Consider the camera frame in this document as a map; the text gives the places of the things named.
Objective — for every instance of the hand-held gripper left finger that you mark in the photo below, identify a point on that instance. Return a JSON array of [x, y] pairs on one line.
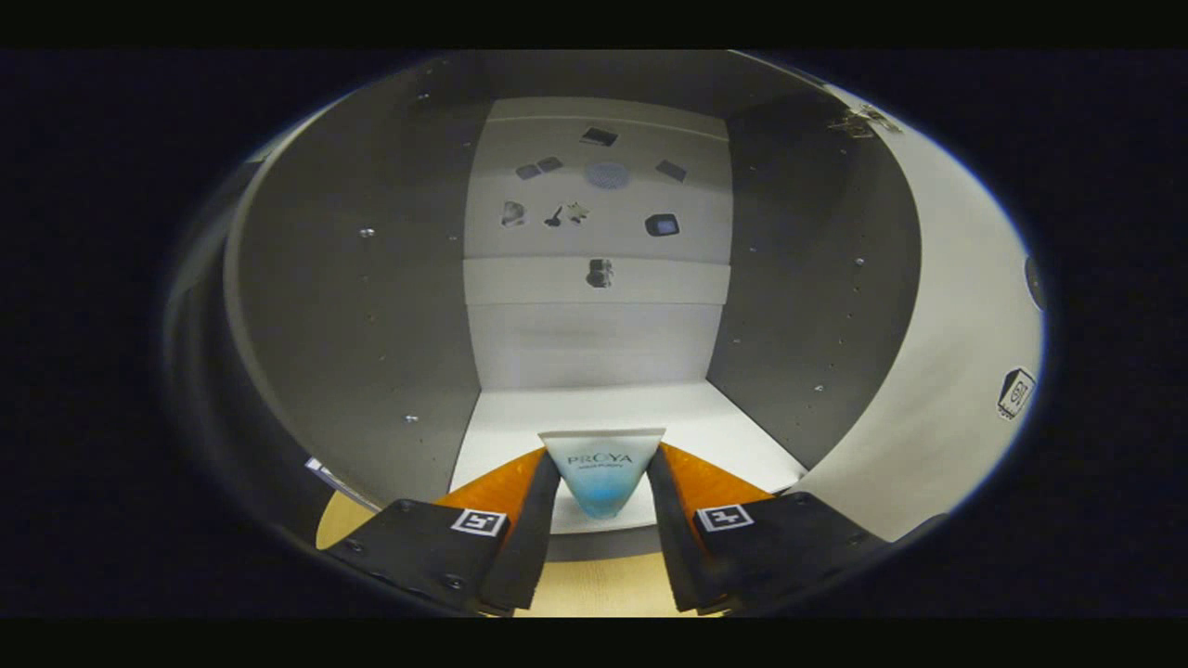
[[524, 538]]

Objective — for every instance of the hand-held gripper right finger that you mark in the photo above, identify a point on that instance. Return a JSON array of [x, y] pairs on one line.
[[682, 538]]

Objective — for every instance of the white and blue tube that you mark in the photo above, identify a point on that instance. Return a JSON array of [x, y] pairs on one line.
[[603, 473]]

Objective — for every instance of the white cabinet door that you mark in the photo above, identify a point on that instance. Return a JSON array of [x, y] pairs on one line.
[[956, 371]]

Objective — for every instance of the grey cabinet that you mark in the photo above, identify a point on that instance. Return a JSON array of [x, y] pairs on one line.
[[371, 325]]

